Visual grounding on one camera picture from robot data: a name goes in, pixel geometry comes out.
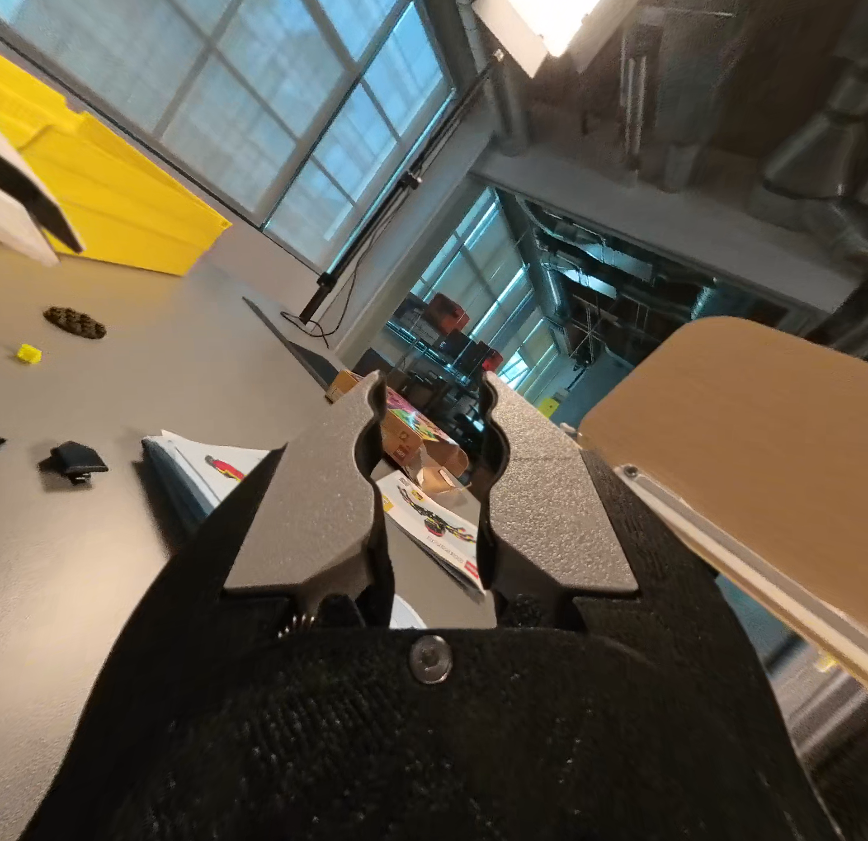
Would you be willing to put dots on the black pole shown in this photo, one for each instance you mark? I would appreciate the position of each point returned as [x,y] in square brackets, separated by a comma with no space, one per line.
[380,217]

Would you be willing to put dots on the bright ceiling light panel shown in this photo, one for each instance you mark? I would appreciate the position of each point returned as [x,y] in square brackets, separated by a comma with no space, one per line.
[542,7]

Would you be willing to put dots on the round black lego piece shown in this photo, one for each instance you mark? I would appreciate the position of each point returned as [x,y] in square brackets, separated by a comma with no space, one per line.
[74,323]

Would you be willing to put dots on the black wedge lego piece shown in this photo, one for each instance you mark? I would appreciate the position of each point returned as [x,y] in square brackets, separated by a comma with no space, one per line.
[78,456]

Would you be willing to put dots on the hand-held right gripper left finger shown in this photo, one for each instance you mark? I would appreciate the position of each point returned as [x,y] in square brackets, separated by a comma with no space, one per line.
[305,515]

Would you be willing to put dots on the small yellow lego piece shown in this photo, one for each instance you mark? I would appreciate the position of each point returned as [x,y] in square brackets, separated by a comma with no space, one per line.
[29,354]

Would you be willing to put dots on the closed lego instruction booklet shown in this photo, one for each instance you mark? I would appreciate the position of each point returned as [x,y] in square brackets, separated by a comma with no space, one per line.
[434,522]

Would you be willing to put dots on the yellow plastic bin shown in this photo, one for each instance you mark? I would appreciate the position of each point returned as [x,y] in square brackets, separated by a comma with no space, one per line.
[135,210]

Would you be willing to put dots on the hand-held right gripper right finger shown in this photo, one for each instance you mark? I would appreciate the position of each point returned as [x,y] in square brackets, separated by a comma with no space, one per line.
[556,515]

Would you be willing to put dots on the storage shelf with red boxes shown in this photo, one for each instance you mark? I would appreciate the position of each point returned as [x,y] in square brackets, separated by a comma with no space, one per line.
[447,312]

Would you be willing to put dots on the window with blinds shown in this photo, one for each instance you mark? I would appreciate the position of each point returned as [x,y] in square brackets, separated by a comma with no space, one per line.
[203,74]

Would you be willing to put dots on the small yellow sign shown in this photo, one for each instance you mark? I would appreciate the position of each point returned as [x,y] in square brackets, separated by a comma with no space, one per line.
[549,407]

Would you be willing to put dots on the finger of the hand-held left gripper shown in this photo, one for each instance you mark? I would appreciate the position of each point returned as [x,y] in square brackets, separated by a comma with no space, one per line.
[37,197]
[20,234]

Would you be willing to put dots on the colourful cardboard lego box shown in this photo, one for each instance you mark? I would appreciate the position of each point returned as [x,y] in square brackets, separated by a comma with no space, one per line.
[407,420]

